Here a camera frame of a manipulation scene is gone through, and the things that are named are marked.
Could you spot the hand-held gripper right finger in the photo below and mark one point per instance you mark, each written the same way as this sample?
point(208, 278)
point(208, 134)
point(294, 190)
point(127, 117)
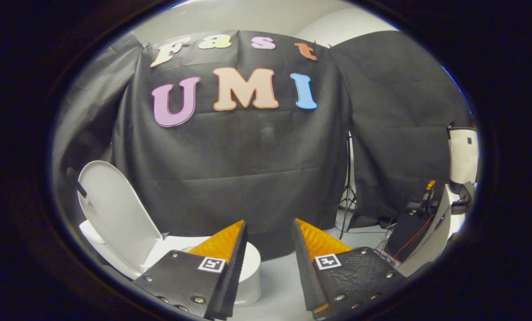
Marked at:
point(306, 276)

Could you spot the white light panel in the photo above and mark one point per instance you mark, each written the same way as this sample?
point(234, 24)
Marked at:
point(462, 156)

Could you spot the black backdrop cloth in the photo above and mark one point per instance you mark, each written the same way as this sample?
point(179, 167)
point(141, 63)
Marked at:
point(399, 125)
point(248, 169)
point(92, 120)

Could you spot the white ceramic toilet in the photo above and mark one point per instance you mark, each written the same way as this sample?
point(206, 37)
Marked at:
point(249, 278)

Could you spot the black tripod stand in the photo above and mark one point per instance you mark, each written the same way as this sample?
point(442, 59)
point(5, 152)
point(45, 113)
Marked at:
point(349, 178)

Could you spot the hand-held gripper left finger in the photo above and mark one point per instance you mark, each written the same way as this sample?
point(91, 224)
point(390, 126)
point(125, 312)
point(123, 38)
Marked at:
point(228, 285)

